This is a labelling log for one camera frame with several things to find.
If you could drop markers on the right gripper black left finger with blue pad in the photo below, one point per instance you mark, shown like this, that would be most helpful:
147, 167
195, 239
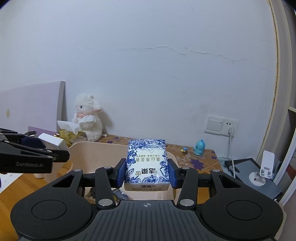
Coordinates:
106, 178

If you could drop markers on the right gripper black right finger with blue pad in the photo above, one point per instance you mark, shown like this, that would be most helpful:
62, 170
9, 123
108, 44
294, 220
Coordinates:
185, 179

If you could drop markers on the small white box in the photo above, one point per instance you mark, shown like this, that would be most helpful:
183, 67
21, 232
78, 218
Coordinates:
52, 142

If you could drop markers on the blue white tissue pack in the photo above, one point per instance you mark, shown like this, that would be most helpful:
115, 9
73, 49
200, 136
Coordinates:
147, 165

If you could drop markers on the black purple carton box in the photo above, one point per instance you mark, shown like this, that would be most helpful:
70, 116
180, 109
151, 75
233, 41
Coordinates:
117, 193

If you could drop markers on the floral table mat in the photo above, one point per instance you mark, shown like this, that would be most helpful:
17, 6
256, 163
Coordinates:
204, 163

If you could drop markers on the small brown toy figure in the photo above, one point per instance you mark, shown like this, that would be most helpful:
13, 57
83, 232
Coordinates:
184, 150

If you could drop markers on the beige plastic storage bin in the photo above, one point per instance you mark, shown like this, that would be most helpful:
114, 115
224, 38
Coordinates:
88, 156

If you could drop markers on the white steel thermos bottle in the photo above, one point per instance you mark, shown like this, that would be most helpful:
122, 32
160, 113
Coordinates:
39, 175

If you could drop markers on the blue bird figurine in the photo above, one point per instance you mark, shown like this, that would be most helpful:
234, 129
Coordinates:
199, 148

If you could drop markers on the lilac headboard panel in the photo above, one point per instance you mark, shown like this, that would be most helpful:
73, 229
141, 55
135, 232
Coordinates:
36, 105

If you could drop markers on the tissue box with tissue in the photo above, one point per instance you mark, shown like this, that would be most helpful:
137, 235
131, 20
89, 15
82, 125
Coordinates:
74, 132

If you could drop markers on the grey laptop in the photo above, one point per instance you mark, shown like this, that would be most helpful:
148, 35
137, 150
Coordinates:
249, 172

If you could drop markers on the white plush lamb toy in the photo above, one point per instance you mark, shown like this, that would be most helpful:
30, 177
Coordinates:
86, 104

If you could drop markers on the white phone stand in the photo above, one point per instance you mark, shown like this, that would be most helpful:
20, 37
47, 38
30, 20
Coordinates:
260, 177

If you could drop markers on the white wall switch socket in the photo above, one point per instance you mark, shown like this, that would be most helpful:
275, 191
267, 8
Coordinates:
221, 126

